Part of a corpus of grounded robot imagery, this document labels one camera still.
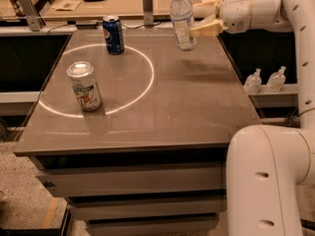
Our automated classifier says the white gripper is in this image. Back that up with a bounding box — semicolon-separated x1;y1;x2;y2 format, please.
190;0;282;37

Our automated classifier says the clear plastic bottle blue label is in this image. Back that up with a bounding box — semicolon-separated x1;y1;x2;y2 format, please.
170;0;197;51

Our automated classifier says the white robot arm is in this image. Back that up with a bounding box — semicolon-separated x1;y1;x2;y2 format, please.
190;0;315;236

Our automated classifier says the left clear pump bottle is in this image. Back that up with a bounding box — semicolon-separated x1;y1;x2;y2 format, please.
244;68;262;94

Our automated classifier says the clear pump bottle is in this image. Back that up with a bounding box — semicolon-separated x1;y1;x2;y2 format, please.
244;68;262;94
267;66;286;91

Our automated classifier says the right clear pump bottle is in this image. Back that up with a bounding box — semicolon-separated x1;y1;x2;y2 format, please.
267;66;286;91

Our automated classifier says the blue Pepsi can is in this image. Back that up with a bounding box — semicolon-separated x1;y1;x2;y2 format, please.
102;15;124;55

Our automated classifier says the silver green soda can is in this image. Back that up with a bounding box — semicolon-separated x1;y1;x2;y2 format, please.
67;61;101;111

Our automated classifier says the grey drawer cabinet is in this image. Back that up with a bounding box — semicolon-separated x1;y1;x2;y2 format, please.
16;29;259;236

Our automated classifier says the small paper card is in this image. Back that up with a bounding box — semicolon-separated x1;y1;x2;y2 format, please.
53;0;81;11

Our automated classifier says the middle metal bracket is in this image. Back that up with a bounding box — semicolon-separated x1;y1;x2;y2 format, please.
143;0;154;28

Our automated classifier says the metal bracket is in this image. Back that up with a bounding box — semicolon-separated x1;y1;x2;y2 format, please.
143;0;154;28
18;0;42;31

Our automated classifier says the left metal bracket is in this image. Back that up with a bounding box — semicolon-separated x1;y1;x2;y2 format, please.
18;0;42;31

